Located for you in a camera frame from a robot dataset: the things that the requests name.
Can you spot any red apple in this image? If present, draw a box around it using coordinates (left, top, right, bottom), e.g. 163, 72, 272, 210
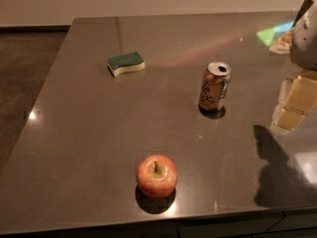
136, 155, 177, 198

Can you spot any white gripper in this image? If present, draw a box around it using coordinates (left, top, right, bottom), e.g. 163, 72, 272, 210
269, 8, 317, 131

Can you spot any orange soda can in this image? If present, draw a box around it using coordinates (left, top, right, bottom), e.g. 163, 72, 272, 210
198, 61, 231, 112

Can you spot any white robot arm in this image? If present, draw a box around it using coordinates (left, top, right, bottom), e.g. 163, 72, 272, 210
269, 0, 317, 131

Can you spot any green and yellow sponge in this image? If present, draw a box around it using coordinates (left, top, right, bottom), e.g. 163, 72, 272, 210
107, 52, 145, 77

